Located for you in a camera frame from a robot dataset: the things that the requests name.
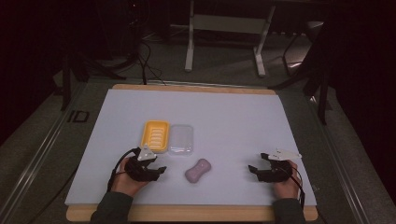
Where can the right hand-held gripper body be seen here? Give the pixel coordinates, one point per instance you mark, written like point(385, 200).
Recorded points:
point(278, 171)

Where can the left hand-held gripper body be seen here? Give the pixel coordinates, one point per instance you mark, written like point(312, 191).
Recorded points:
point(138, 169)

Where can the person's right hand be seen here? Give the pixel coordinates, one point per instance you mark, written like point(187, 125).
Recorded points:
point(288, 186)

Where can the person's left hand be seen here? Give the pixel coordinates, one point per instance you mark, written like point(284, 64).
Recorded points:
point(126, 185)

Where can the yellow soap dish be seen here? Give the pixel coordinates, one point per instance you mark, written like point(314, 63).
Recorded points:
point(155, 136)

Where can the clear plastic container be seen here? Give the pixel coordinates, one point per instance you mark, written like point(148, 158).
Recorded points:
point(181, 139)

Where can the pink soap bar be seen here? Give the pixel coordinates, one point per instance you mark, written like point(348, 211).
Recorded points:
point(198, 170)

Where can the white table mat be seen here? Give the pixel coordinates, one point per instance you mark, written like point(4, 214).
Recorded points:
point(218, 124)

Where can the black tripod stand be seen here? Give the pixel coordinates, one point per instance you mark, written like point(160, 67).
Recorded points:
point(314, 84)

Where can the dark chair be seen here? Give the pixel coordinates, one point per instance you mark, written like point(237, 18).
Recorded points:
point(299, 46)

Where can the metal floor rail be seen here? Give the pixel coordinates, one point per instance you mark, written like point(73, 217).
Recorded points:
point(34, 152)
point(339, 155)

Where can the white metal desk frame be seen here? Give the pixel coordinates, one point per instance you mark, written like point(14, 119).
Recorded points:
point(227, 28)

